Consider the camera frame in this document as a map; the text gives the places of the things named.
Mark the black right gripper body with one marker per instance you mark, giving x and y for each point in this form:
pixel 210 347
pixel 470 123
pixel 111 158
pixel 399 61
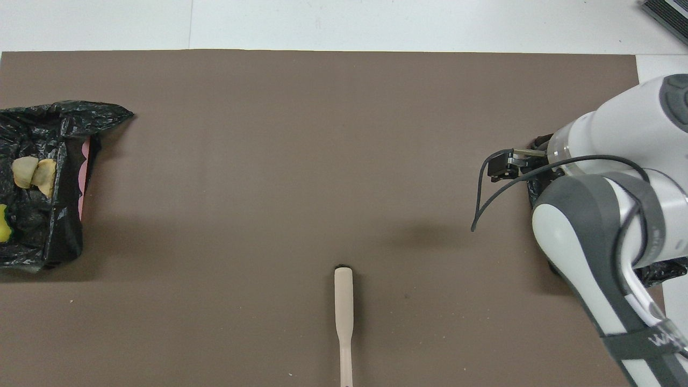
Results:
pixel 524 166

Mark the brown table mat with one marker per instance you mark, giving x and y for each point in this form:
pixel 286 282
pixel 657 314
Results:
pixel 269 161

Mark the dark grey ribbed device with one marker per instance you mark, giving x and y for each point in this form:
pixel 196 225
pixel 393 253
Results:
pixel 666 11

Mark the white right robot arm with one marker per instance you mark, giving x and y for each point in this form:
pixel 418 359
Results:
pixel 618 140

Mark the pink bin with black bag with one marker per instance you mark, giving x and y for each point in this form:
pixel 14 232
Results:
pixel 70 123

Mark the beige hand brush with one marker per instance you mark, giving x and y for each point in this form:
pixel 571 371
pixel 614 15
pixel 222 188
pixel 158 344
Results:
pixel 343 301

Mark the yellow and green sponge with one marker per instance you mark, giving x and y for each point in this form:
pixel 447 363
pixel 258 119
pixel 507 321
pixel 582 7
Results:
pixel 4 226

